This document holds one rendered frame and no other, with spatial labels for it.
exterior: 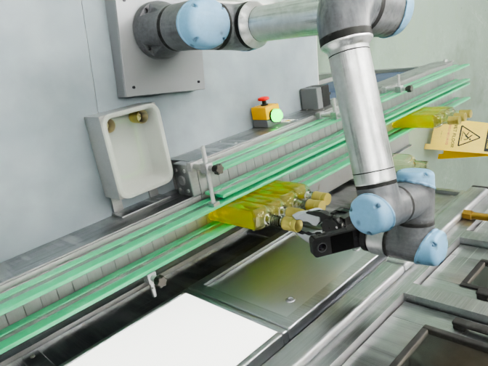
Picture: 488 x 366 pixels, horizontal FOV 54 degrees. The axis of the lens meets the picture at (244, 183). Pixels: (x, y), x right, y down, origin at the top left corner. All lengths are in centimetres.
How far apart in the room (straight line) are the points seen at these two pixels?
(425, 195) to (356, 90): 25
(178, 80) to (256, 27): 31
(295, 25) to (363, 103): 33
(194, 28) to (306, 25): 26
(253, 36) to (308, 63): 70
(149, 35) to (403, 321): 91
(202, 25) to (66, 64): 36
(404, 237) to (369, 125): 26
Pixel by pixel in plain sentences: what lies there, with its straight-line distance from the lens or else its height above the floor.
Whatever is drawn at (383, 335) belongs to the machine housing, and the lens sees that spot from 107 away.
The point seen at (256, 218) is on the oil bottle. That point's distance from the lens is 124.
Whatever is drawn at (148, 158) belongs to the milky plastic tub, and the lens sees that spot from 137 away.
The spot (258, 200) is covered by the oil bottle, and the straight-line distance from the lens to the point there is 132.
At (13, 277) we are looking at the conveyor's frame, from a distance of 114.
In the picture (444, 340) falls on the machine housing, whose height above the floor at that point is 156.
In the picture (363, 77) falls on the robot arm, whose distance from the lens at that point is 88.
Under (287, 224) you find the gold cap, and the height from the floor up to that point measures 118.
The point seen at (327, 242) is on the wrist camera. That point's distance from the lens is 105.
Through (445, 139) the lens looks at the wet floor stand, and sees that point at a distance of 459.
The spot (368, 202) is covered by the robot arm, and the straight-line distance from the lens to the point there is 86.
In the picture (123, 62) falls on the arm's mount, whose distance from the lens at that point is 131.
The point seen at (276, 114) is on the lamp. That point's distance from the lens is 160.
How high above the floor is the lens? 192
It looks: 45 degrees down
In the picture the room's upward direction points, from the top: 98 degrees clockwise
